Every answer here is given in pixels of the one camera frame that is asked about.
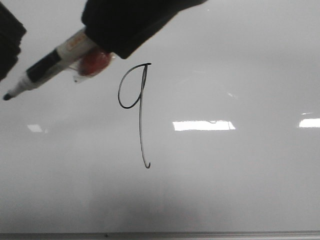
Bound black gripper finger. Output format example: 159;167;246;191
0;2;27;81
81;0;204;59

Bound white black whiteboard marker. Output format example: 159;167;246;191
3;28;97;101

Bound white whiteboard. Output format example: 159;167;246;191
0;0;320;233

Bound red piece in clear tape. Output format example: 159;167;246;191
69;47;116;84

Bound grey aluminium whiteboard frame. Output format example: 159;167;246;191
0;230;320;240

